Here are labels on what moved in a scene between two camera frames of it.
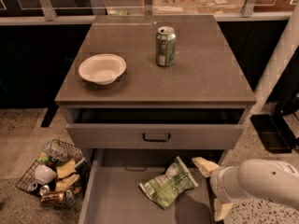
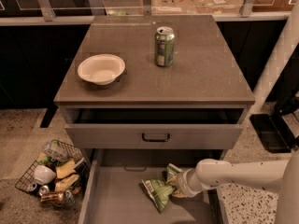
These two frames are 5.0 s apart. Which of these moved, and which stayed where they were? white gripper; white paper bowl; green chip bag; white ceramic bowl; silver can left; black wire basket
Moved: green chip bag; white gripper
Stayed: white paper bowl; black wire basket; silver can left; white ceramic bowl
